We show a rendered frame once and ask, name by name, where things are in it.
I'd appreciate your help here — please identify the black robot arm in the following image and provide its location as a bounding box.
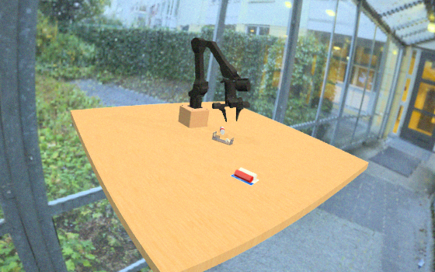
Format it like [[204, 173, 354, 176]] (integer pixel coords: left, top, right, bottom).
[[188, 38, 251, 109]]

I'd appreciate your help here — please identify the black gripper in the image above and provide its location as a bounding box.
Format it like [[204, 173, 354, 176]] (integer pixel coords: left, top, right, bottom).
[[212, 91, 250, 122]]

